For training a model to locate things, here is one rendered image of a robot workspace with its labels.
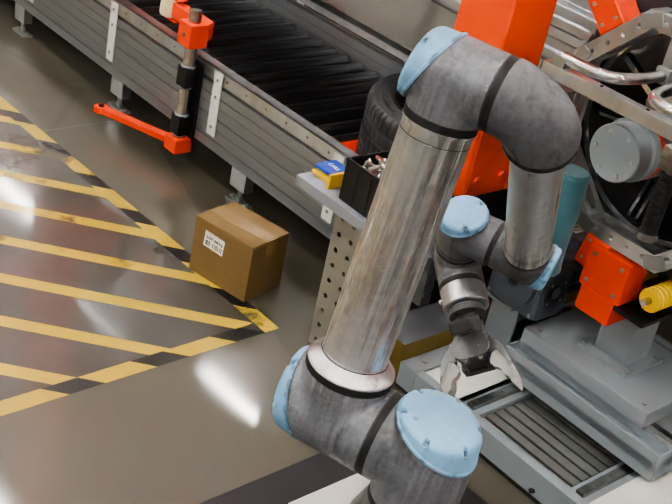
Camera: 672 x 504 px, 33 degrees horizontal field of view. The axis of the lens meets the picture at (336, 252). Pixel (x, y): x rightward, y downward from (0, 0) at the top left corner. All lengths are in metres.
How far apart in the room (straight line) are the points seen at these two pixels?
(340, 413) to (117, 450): 0.92
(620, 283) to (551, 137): 1.12
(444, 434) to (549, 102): 0.56
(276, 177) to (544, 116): 2.00
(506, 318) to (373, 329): 1.36
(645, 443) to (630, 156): 0.77
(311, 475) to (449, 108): 0.88
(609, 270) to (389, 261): 1.07
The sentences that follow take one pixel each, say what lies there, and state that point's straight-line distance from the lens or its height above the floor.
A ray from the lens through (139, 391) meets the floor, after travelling 2.86.
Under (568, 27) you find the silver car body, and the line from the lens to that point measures 3.27.
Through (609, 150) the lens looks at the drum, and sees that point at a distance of 2.51.
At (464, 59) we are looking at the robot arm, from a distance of 1.63.
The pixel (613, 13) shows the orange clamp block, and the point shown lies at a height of 1.08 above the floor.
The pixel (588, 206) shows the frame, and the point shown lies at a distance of 2.77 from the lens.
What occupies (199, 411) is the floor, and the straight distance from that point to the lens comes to 2.83.
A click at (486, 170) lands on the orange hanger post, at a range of 2.90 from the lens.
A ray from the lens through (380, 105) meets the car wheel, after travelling 3.38.
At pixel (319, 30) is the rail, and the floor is 0.30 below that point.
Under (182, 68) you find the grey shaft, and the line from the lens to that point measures 3.79.
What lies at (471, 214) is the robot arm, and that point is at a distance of 2.15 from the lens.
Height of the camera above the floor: 1.73
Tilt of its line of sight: 29 degrees down
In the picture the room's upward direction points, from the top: 13 degrees clockwise
